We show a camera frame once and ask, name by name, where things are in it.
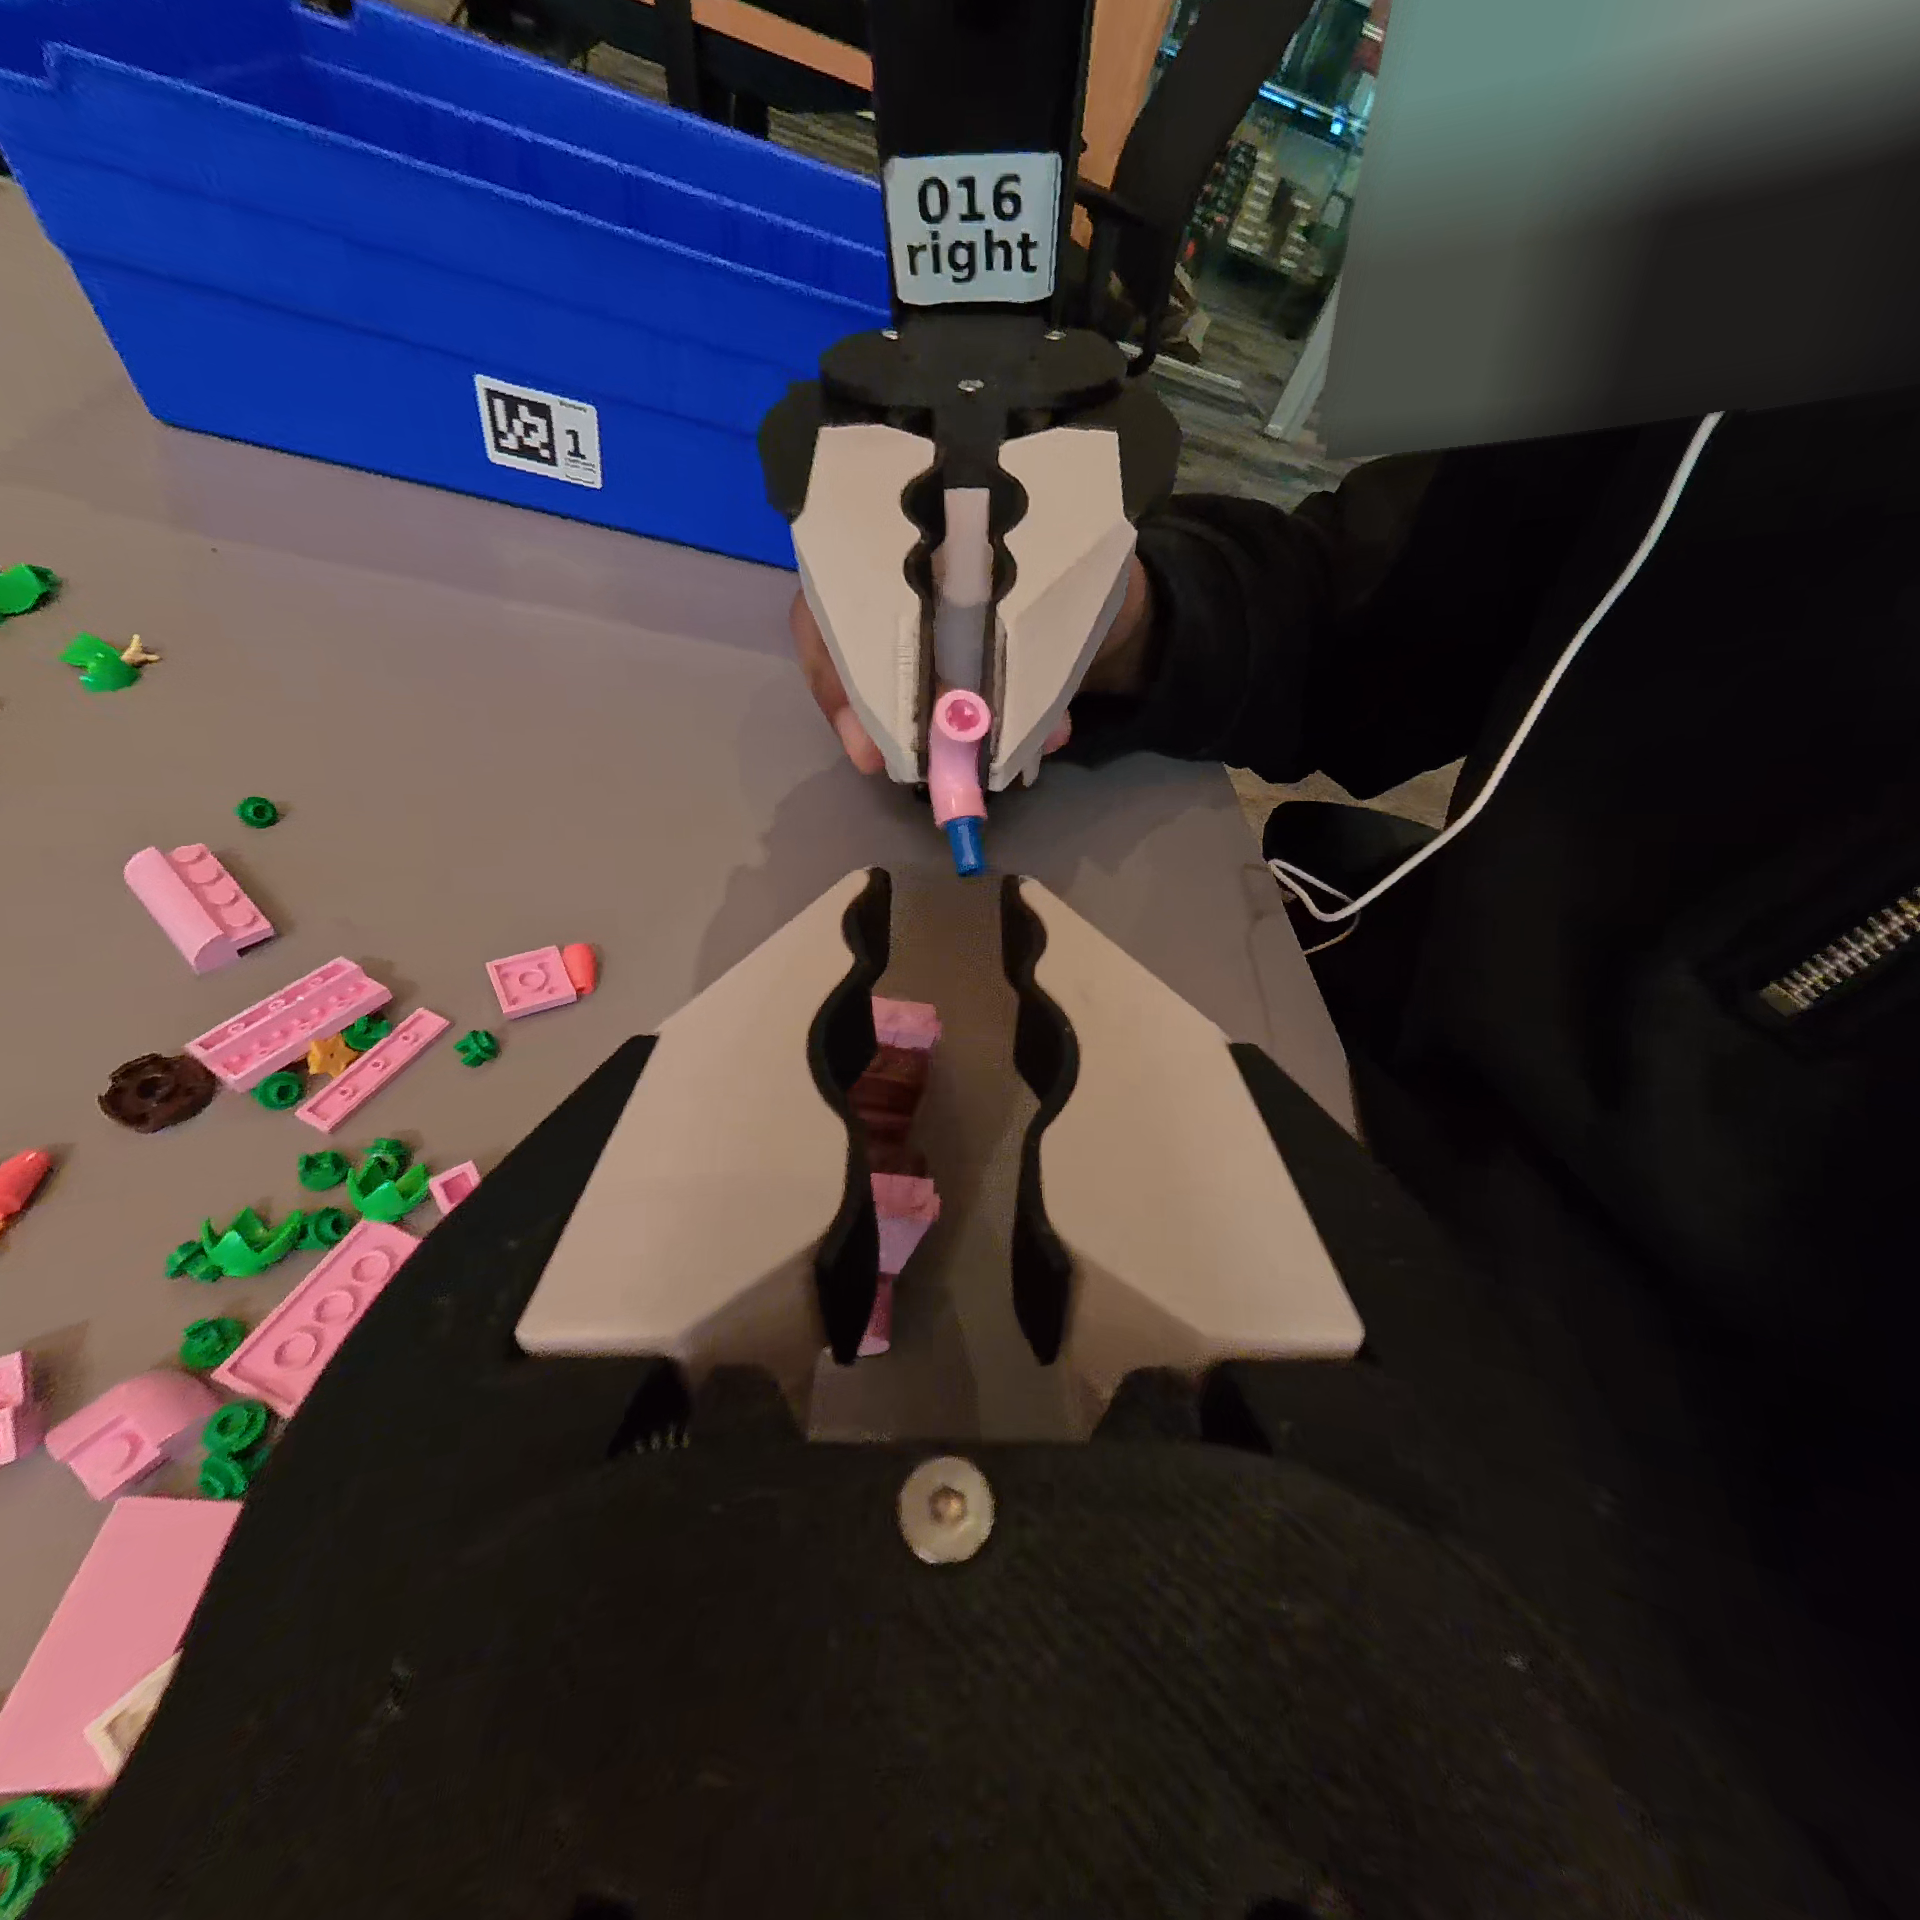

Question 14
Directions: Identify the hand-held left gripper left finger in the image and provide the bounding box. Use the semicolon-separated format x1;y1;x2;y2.
514;866;895;1441

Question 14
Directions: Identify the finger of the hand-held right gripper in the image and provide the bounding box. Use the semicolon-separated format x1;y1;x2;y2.
986;432;1141;793
789;426;950;786

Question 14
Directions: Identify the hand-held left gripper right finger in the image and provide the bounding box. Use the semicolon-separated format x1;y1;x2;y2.
996;873;1368;1442

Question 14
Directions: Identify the pink elbow piece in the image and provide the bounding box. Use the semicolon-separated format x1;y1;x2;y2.
926;691;1001;881

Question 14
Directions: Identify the pink brown brick assembly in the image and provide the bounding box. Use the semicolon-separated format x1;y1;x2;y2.
847;996;949;1353

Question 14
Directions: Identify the person's right hand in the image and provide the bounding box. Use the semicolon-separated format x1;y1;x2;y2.
789;553;1160;798

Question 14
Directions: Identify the black office chair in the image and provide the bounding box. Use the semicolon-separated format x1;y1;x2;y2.
1081;0;1353;439

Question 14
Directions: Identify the pile of toy bricks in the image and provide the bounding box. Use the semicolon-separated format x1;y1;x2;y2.
0;562;482;1920

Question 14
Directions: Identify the person's black jacket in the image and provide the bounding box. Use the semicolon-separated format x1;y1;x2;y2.
1230;404;1920;1920

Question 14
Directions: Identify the blue plastic bin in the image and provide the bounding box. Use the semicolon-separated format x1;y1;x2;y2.
0;0;903;572

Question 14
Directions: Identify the thin white cable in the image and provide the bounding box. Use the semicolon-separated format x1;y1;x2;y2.
1267;412;1729;925

